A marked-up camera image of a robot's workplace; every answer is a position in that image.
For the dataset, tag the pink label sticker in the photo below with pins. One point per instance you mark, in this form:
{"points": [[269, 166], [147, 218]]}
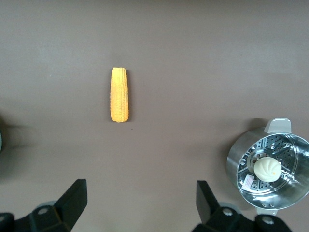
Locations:
{"points": [[248, 183]]}

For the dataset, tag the stainless steel steamer pot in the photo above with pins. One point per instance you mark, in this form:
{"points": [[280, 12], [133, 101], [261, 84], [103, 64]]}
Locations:
{"points": [[243, 149]]}

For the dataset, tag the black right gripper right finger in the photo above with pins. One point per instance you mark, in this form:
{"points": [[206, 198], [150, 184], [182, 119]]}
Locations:
{"points": [[210, 212]]}

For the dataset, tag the yellow corn cob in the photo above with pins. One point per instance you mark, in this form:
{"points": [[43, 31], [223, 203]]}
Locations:
{"points": [[119, 94]]}

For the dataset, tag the white steamed bun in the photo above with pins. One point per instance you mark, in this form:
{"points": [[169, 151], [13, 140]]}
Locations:
{"points": [[266, 169]]}

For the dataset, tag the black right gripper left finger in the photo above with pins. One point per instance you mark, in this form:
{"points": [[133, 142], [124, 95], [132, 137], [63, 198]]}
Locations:
{"points": [[65, 207]]}

